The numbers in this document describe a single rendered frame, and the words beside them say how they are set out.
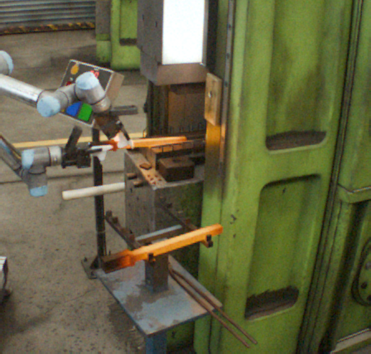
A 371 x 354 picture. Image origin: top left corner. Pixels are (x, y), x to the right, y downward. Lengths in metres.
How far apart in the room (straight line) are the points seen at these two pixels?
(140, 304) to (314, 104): 0.95
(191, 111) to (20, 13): 7.81
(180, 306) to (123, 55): 5.51
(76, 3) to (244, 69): 8.44
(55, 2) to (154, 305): 8.55
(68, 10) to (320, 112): 8.35
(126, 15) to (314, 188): 5.23
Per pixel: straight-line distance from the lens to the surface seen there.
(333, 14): 1.92
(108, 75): 2.52
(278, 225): 2.13
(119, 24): 6.99
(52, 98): 1.96
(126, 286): 1.91
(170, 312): 1.80
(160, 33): 1.97
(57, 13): 10.04
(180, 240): 1.66
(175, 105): 2.40
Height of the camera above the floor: 1.86
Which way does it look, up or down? 25 degrees down
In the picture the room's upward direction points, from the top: 2 degrees clockwise
